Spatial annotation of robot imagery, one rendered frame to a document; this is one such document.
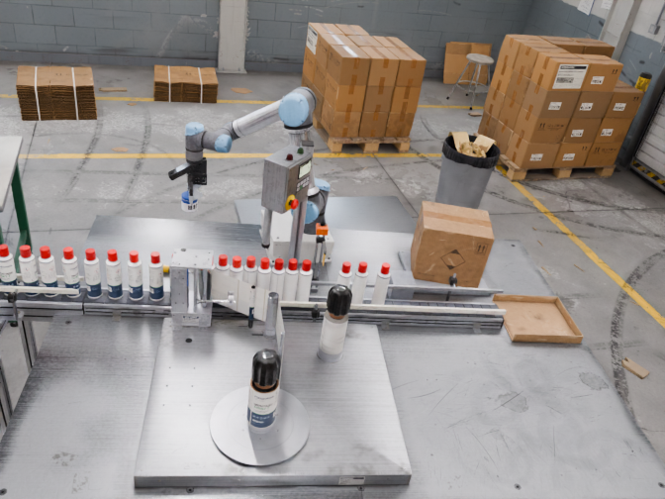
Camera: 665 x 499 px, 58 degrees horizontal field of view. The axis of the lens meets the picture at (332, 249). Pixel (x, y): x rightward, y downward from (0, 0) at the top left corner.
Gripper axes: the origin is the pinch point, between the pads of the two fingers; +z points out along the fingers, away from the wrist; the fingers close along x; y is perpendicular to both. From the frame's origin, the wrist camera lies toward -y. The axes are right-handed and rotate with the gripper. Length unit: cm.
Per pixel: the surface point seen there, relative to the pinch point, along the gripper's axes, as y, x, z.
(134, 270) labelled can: -24, -54, -2
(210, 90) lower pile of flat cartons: 55, 372, 86
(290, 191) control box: 29, -60, -36
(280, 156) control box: 26, -54, -47
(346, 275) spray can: 53, -68, -4
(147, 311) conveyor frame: -20, -58, 15
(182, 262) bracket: -8, -68, -14
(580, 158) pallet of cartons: 384, 193, 79
